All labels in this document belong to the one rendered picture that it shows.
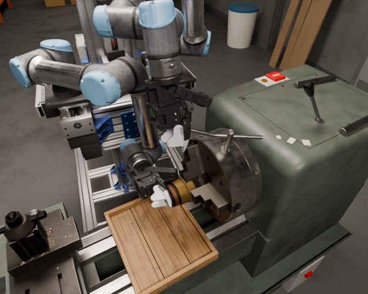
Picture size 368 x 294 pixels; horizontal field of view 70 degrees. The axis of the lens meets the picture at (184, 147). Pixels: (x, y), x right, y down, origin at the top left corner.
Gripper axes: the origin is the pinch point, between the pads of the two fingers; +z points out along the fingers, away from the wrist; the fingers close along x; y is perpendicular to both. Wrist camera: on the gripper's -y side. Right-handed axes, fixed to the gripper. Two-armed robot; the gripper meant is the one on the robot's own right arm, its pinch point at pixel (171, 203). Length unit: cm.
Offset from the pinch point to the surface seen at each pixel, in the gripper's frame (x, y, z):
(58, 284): -11.0, 38.7, 2.2
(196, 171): 4.9, -12.1, -4.4
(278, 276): -54, -41, 23
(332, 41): -59, -332, -175
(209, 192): 2.1, -12.5, 3.7
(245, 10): -45, -292, -313
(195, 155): 9.5, -13.3, -7.4
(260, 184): 5.7, -26.6, 11.1
